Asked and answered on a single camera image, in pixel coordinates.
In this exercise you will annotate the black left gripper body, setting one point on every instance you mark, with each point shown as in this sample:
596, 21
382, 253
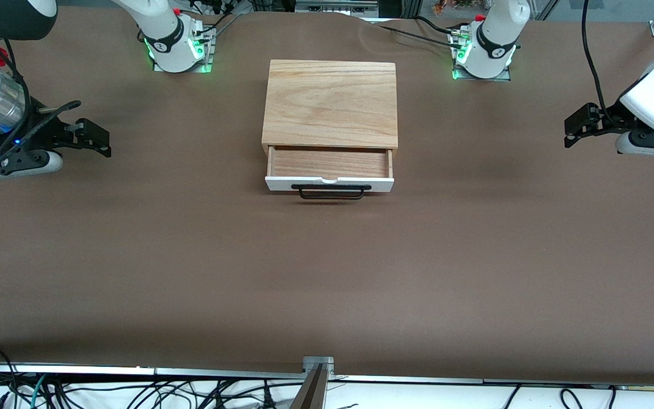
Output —
612, 120

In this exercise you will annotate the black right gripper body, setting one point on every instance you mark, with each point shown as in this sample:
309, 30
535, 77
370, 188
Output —
43, 129

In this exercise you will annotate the wooden drawer white front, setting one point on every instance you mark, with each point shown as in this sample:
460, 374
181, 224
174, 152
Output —
330, 162

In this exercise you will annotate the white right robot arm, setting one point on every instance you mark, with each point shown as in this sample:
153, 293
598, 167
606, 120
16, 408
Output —
162, 25

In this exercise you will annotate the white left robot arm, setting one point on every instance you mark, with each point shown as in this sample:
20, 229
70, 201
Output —
497, 34

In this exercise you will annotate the light wooden drawer cabinet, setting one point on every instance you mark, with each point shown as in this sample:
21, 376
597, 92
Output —
330, 102

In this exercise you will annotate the power strip with plugs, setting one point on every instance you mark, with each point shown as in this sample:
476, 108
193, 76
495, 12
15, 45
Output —
210, 5

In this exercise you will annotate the orange background items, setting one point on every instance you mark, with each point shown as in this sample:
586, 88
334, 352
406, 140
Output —
452, 5

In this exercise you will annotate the brown table cover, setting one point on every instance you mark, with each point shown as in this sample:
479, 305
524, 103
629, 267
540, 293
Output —
327, 272

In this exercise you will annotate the grey background device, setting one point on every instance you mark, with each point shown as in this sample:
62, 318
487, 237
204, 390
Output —
335, 5

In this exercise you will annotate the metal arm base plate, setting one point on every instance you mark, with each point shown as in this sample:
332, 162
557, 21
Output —
506, 75
206, 54

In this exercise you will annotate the aluminium table edge rail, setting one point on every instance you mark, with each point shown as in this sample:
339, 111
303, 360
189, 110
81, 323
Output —
219, 373

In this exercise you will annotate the aluminium camera post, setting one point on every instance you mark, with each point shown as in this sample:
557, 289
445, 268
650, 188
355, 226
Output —
315, 392

